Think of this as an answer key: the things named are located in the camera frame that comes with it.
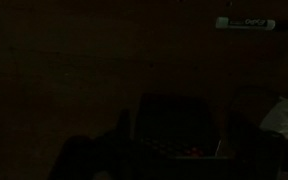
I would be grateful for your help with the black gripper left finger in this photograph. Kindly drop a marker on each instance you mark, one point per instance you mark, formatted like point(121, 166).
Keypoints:
point(94, 156)

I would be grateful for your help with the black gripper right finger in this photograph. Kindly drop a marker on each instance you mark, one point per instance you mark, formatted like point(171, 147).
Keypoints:
point(254, 153)

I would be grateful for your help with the white towel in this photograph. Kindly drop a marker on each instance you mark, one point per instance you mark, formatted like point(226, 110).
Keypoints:
point(285, 116)

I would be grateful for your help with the black box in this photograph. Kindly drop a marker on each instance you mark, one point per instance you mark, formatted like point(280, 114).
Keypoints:
point(177, 126)

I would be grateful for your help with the small metallic objects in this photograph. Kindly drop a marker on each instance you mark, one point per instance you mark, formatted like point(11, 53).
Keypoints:
point(247, 23)

